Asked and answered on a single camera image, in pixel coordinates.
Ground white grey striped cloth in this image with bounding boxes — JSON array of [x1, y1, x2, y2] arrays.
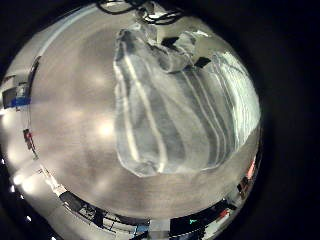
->
[[112, 25, 263, 178]]

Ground black stand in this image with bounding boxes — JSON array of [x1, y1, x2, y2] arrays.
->
[[27, 55, 42, 88]]

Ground blue box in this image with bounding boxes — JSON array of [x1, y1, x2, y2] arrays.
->
[[10, 97, 32, 108]]

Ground red object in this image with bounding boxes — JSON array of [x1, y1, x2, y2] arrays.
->
[[22, 128, 34, 150]]

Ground black monitor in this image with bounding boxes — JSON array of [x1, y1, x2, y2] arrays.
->
[[1, 87, 18, 110]]

